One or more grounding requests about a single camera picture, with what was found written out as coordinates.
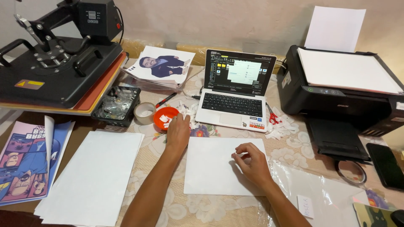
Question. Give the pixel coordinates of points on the person's left hand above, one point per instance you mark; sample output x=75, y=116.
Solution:
x=178, y=134

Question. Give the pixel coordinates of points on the person's right hand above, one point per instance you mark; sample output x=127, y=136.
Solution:
x=254, y=165

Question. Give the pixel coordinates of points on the person's left fingers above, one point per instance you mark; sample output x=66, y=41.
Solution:
x=181, y=119

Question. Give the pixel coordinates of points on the small heap of paper scraps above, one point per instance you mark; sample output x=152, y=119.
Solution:
x=189, y=110

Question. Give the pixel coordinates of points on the orange bowl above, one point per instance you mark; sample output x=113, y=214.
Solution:
x=167, y=111

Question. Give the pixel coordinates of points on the white paper scraps in bowl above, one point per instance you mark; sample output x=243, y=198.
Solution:
x=164, y=119

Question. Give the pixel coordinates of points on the red and black marker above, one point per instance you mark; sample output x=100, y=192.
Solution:
x=165, y=100

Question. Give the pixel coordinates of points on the beige tape roll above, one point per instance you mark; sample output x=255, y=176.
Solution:
x=144, y=117

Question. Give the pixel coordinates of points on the white laptop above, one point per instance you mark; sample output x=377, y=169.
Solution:
x=232, y=105

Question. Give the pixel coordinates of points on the stack of printed photo sheets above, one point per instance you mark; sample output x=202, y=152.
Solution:
x=157, y=67

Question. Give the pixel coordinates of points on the single white sheet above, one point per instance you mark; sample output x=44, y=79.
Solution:
x=208, y=170

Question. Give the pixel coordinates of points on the black crate of metal parts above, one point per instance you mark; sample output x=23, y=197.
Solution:
x=116, y=105

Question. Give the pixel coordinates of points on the floral lace tablecloth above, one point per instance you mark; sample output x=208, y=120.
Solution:
x=195, y=209

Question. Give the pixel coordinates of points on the large heap of paper scraps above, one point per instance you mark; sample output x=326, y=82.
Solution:
x=284, y=127

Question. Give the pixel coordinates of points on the fanned stack of white sheets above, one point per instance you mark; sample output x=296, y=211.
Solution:
x=91, y=176

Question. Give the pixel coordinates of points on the black heat press machine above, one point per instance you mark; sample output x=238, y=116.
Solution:
x=63, y=82

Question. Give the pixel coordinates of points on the black printer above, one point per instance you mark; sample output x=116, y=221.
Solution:
x=331, y=104

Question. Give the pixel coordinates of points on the white paper label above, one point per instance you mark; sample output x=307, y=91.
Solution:
x=305, y=206

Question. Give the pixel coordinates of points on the colourful cartoon printed sheets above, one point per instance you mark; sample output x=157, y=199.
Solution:
x=22, y=164

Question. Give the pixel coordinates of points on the clear plastic sleeve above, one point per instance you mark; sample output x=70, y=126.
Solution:
x=331, y=195

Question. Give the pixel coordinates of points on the flat white paper stack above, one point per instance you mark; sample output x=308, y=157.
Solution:
x=344, y=71

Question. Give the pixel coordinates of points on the upright white paper sheets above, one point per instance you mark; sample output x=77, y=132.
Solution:
x=334, y=28

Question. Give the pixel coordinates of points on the black phone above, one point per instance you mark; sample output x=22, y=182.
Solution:
x=386, y=165

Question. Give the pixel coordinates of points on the cat print mouse pad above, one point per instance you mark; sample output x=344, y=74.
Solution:
x=372, y=217

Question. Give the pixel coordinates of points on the black mouse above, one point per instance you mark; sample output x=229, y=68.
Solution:
x=398, y=219

